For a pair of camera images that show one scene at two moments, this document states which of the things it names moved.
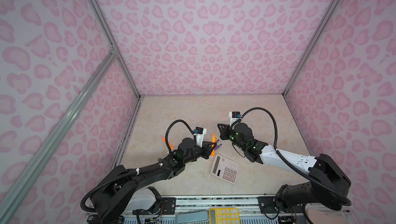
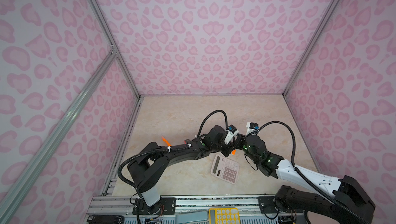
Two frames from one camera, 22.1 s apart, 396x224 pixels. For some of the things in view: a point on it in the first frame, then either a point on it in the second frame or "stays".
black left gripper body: [197, 154] → [221, 147]
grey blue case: [192, 217] stays
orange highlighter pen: [164, 140] stays
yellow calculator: [224, 216] stays
